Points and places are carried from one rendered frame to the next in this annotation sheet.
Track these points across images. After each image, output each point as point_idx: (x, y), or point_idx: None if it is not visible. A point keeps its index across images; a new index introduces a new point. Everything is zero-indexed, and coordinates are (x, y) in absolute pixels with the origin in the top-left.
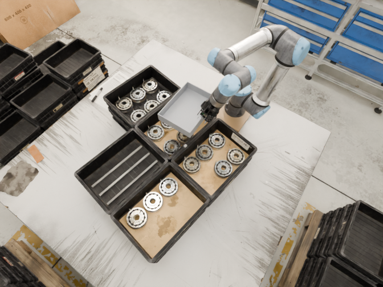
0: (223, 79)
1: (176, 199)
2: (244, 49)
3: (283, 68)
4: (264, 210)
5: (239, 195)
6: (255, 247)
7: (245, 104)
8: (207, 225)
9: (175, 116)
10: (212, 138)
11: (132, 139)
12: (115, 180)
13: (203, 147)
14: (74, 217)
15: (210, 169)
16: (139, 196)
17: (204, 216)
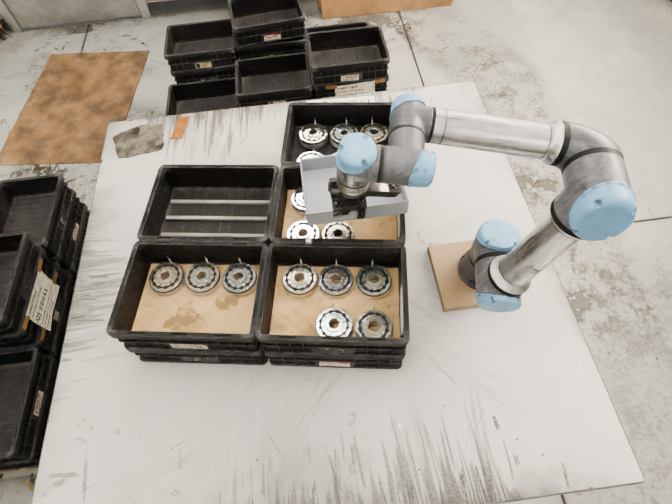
0: (347, 135)
1: (233, 304)
2: (466, 128)
3: (556, 227)
4: (342, 460)
5: (333, 397)
6: (265, 490)
7: (478, 264)
8: (245, 387)
9: (326, 184)
10: (370, 270)
11: (271, 185)
12: (199, 216)
13: (341, 271)
14: (135, 227)
15: (317, 311)
16: (194, 254)
17: (255, 371)
